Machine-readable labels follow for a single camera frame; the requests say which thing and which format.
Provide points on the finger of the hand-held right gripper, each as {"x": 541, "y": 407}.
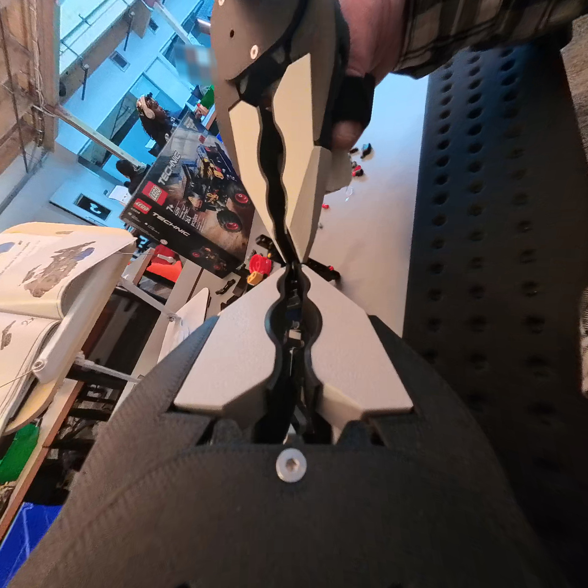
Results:
{"x": 298, "y": 138}
{"x": 246, "y": 147}

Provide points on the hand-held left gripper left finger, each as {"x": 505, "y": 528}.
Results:
{"x": 229, "y": 363}

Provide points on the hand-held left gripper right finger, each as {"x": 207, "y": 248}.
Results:
{"x": 363, "y": 363}

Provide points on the pile of small toy pins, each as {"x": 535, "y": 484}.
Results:
{"x": 356, "y": 172}

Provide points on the toy car chassis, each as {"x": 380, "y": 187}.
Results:
{"x": 294, "y": 294}

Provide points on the person's right forearm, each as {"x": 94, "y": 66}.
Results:
{"x": 482, "y": 27}

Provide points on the grey desk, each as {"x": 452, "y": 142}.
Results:
{"x": 390, "y": 206}

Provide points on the person's right hand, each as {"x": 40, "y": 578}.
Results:
{"x": 372, "y": 36}

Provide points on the black toy connector piece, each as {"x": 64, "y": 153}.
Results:
{"x": 225, "y": 289}

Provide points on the clear plastic scrap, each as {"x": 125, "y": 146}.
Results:
{"x": 349, "y": 193}

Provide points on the black angled toy panel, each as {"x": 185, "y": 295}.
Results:
{"x": 239, "y": 287}

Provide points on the black toy set box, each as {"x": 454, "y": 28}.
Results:
{"x": 183, "y": 206}

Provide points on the red toy wheel hub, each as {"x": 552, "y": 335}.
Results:
{"x": 261, "y": 264}

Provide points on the red floor bin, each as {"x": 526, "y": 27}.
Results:
{"x": 165, "y": 271}

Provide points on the black perforated pad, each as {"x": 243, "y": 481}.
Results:
{"x": 482, "y": 275}

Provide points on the white book stand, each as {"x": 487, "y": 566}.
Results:
{"x": 87, "y": 312}

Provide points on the instruction booklet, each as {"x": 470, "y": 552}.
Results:
{"x": 46, "y": 266}

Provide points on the green storage bin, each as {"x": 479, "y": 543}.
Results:
{"x": 18, "y": 452}

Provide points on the blue tagged storage bin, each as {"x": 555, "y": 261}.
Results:
{"x": 23, "y": 551}

